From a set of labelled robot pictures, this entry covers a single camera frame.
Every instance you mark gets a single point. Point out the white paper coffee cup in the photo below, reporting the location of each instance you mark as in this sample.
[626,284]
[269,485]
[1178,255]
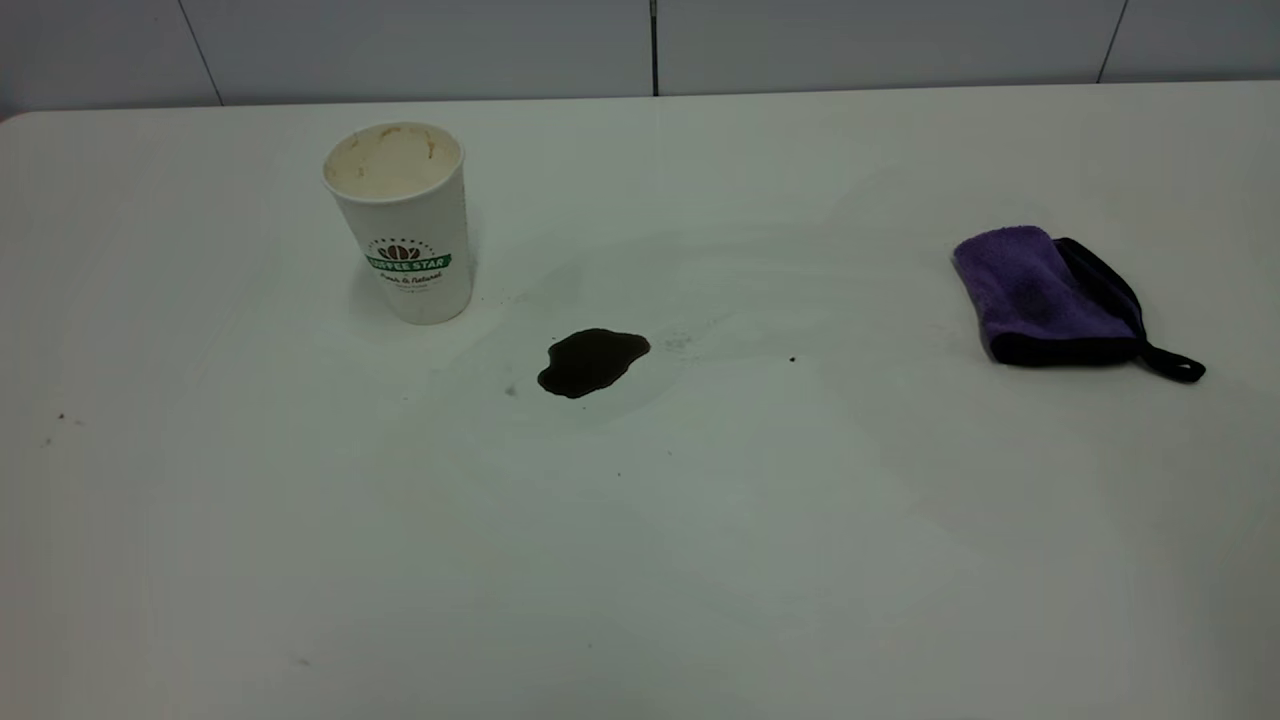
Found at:
[410,225]

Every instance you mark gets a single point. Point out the purple cloth with black trim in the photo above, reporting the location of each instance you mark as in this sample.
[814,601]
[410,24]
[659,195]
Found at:
[1035,295]

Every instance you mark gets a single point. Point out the dark brown coffee spill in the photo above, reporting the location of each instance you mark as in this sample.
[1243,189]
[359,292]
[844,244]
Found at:
[590,362]

